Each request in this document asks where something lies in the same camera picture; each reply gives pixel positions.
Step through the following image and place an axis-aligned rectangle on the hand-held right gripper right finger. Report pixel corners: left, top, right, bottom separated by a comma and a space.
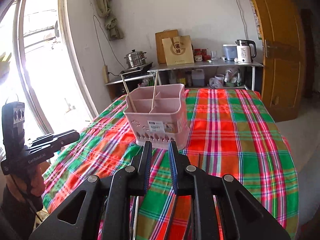
168, 141, 292, 240

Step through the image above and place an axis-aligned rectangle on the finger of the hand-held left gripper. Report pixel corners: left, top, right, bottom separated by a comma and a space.
31, 129, 77, 144
27, 133, 80, 155

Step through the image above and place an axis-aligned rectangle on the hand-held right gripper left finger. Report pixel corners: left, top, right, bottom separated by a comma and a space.
29, 141, 153, 240

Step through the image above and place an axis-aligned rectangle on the pink plastic utensil basket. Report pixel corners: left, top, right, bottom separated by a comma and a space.
124, 84, 187, 150

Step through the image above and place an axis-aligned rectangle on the wooden chopstick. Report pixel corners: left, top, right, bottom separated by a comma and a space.
150, 70, 159, 112
121, 74, 137, 112

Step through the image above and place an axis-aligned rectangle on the person's left hand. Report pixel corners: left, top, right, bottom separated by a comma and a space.
6, 166, 45, 200

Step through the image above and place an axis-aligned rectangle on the plaid tablecloth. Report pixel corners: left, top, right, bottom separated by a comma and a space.
41, 88, 299, 240

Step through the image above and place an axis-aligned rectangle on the small metal side table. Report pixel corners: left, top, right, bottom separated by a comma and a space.
105, 74, 150, 101

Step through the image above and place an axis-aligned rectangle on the plastic oil jug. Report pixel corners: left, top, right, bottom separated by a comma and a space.
191, 69, 205, 87

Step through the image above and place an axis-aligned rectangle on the black induction cooker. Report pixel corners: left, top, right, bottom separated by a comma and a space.
121, 62, 153, 75

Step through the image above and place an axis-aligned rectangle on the steel steamer pot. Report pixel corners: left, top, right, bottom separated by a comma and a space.
124, 50, 147, 68

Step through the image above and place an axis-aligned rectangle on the metal shelf table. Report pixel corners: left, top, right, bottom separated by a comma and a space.
149, 61, 264, 91

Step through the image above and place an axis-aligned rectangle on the clear plastic bag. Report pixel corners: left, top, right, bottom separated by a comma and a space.
224, 67, 244, 87

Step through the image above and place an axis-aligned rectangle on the tan paper bag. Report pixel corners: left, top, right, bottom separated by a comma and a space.
161, 35, 195, 65

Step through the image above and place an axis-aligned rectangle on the knotted beige curtain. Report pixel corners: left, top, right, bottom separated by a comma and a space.
94, 0, 124, 40

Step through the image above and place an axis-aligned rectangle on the wooden cutting board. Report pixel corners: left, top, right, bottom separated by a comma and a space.
155, 29, 179, 64

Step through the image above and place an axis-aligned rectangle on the clear plastic storage container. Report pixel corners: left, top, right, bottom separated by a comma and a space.
222, 44, 238, 61

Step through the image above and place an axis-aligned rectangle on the white electric kettle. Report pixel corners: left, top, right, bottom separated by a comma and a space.
235, 39, 257, 64

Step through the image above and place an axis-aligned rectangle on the wooden door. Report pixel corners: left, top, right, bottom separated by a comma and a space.
246, 0, 307, 124

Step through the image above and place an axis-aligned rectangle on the white window frame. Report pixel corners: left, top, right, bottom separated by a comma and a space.
0, 0, 100, 135

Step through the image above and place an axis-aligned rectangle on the black wall cable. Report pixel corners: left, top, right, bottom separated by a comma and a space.
86, 0, 125, 77

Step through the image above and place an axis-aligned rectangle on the brass door handle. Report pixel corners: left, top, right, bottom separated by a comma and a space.
264, 40, 275, 58

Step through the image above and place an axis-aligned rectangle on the wall calendar strip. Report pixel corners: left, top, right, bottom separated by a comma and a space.
246, 0, 262, 40

